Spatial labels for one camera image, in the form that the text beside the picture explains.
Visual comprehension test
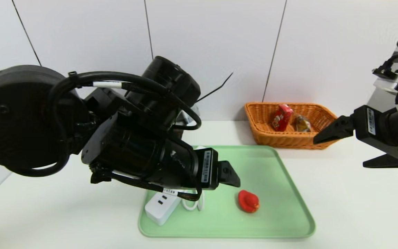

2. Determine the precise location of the orange wicker basket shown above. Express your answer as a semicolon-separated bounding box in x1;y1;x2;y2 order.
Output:
244;102;339;150

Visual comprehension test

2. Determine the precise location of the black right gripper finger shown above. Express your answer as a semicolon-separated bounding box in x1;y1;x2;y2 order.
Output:
313;114;355;145
362;154;398;169

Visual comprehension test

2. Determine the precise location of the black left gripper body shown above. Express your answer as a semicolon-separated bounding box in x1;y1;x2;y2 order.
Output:
164;137;219;190

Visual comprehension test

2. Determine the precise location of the brown snack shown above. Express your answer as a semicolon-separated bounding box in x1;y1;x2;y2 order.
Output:
295;114;312;133

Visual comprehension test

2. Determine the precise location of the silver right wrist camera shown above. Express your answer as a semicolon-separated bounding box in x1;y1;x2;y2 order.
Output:
373;55;398;101

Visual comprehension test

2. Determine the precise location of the black left camera cable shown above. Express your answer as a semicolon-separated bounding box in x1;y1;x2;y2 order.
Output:
47;71;202;131

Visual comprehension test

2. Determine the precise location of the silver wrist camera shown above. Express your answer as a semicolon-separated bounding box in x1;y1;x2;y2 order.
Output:
176;105;199;129
373;55;398;101

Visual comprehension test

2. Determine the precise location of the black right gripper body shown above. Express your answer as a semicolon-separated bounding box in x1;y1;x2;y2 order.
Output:
353;94;398;173

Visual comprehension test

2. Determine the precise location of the red snack box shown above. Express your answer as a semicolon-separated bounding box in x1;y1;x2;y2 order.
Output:
272;104;294;132

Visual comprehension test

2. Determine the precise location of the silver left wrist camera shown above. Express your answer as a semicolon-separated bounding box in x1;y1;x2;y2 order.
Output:
176;105;199;129

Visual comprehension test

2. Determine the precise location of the white power strip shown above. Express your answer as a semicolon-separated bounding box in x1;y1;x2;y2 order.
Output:
145;146;206;227

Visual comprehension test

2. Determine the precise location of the white power strip cable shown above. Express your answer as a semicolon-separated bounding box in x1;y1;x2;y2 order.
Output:
182;190;205;212

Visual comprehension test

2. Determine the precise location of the light green plastic tray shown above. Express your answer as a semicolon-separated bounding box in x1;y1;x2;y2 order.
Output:
138;145;316;239

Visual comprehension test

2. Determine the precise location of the small red toy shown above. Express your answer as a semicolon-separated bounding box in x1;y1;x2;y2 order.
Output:
238;190;260;213

